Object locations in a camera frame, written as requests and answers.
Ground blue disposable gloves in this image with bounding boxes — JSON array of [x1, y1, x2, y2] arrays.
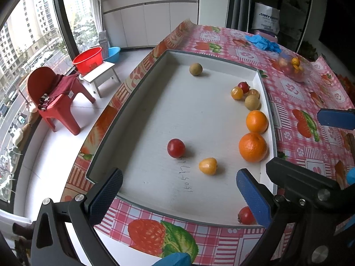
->
[[245, 35, 282, 53]]

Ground blue plastic basin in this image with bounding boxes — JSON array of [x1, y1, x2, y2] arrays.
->
[[104, 47, 121, 64]]

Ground purple box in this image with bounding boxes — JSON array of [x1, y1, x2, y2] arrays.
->
[[251, 28, 278, 37]]

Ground person's left hand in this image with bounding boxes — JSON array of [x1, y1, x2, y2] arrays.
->
[[144, 252, 192, 266]]

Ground red plastic basin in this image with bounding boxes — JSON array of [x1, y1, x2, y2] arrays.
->
[[73, 47, 104, 75]]

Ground clear glass bowl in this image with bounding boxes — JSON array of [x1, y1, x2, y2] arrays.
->
[[277, 55, 311, 83]]

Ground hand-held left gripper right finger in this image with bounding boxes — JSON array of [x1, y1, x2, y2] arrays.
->
[[237, 168, 306, 266]]

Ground maroon cloth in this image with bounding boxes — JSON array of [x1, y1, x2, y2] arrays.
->
[[37, 73, 81, 110]]

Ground white printed bag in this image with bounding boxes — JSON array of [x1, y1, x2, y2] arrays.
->
[[254, 2, 280, 32]]

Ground white tray with grey rim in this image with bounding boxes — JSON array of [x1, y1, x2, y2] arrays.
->
[[85, 49, 278, 228]]

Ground white stool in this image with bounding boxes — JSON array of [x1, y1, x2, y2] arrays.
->
[[82, 61, 121, 98]]

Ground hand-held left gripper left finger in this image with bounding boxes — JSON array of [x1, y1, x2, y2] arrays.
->
[[30, 167, 124, 266]]

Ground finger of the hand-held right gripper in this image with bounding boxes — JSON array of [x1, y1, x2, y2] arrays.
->
[[318, 108, 355, 130], [266, 157, 346, 209]]

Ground white cabinet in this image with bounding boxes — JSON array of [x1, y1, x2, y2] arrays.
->
[[100, 0, 200, 50]]

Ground black framed window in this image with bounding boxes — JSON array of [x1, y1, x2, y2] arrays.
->
[[0, 0, 97, 205]]

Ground grey curtain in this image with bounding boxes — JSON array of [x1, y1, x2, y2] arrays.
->
[[230, 0, 251, 31]]

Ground grey mesh board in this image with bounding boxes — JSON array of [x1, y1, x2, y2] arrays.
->
[[98, 30, 109, 59]]

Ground red tomato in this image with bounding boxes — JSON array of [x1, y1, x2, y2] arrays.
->
[[167, 139, 186, 158]]

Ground red plastic chair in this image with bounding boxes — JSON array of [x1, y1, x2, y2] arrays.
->
[[27, 66, 96, 136]]

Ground pink strawberry print tablecloth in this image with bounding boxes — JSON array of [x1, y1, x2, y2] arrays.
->
[[59, 19, 355, 266]]

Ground small yellow fruit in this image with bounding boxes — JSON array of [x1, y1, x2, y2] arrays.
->
[[231, 86, 245, 101]]

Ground yellow kumquat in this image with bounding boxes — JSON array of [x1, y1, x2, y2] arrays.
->
[[199, 157, 218, 176]]

